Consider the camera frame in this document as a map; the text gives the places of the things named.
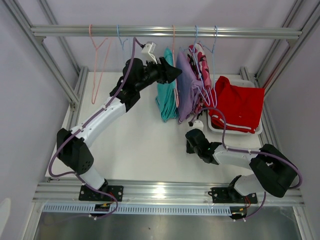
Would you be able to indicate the aluminium hanging rail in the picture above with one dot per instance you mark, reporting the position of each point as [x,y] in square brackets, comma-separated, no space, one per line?
[276,33]

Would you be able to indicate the red trousers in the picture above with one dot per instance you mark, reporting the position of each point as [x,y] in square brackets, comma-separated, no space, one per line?
[237,105]

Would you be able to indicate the purple trousers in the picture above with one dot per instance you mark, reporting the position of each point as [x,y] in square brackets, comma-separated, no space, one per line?
[189,88]

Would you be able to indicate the blue hanger with purple trousers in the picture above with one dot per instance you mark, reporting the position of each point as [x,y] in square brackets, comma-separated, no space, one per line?
[194,84]

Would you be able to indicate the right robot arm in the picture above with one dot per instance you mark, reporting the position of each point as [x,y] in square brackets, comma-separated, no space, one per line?
[272,172]

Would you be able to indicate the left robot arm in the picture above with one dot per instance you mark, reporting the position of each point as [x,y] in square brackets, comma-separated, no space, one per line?
[73,146]

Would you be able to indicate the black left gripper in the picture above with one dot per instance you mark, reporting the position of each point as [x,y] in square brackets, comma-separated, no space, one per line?
[167,74]

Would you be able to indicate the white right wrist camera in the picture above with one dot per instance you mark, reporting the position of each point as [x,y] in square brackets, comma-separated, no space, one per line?
[197,124]

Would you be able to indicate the teal trousers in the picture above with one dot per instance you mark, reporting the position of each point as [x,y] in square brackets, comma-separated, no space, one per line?
[166,101]

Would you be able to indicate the empty light blue hanger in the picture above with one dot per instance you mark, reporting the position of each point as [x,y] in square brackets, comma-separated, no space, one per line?
[212,51]

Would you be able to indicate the pink hanger with teal trousers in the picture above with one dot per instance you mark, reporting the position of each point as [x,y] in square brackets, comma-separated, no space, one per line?
[175,65]

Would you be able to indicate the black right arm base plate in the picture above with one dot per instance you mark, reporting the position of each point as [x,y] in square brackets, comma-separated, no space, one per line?
[224,195]

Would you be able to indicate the pink floral trousers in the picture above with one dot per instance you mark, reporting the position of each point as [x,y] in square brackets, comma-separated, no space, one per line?
[198,62]

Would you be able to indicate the white plastic mesh basket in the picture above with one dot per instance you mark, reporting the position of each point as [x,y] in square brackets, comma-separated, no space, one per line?
[235,125]

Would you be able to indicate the right aluminium frame post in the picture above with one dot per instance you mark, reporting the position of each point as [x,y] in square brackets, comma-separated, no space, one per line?
[290,74]

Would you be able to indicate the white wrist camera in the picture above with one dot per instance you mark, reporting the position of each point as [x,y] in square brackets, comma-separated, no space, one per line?
[148,52]
[197,124]

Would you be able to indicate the light blue hanger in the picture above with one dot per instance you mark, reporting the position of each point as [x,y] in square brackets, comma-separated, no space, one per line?
[122,44]
[212,51]

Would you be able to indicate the white slotted cable duct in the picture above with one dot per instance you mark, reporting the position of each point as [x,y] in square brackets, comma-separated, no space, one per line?
[183,210]

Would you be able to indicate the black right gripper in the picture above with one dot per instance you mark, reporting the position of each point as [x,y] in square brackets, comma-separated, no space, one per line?
[189,150]

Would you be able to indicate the left aluminium frame post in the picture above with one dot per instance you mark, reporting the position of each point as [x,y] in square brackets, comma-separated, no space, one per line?
[74,95]

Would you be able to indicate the pink wire hanger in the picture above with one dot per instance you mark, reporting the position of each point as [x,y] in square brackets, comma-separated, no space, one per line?
[102,51]

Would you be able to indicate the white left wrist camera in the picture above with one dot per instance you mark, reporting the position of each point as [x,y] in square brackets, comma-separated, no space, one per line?
[148,52]

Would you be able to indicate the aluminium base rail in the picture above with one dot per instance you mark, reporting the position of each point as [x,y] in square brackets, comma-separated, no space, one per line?
[67,190]

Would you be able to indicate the aluminium frame post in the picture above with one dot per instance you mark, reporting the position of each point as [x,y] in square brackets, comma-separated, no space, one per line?
[290,74]
[74,95]

